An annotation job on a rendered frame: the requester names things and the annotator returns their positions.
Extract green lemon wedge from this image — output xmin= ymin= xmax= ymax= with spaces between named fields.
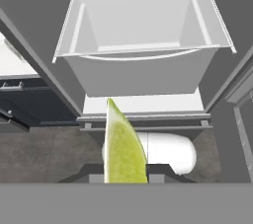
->
xmin=103 ymin=97 xmax=149 ymax=185

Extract silver drawer handle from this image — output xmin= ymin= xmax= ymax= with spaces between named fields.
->
xmin=0 ymin=107 xmax=31 ymax=133
xmin=0 ymin=81 xmax=25 ymax=92

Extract dark cupboard drawer front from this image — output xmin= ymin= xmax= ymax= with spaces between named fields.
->
xmin=0 ymin=77 xmax=78 ymax=127
xmin=0 ymin=99 xmax=42 ymax=134

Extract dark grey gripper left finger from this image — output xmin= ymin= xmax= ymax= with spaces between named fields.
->
xmin=56 ymin=163 xmax=106 ymax=185

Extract white rounded cylinder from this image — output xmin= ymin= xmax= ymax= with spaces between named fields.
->
xmin=101 ymin=131 xmax=198 ymax=176

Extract grey fridge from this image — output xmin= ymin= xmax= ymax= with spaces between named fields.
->
xmin=67 ymin=0 xmax=214 ymax=146

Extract grey fridge door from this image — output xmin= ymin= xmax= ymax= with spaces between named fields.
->
xmin=0 ymin=0 xmax=84 ymax=117
xmin=199 ymin=0 xmax=253 ymax=184

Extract pale grey fridge drawer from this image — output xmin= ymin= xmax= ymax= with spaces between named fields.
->
xmin=51 ymin=0 xmax=238 ymax=99

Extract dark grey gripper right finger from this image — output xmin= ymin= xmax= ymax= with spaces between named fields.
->
xmin=146 ymin=163 xmax=198 ymax=185

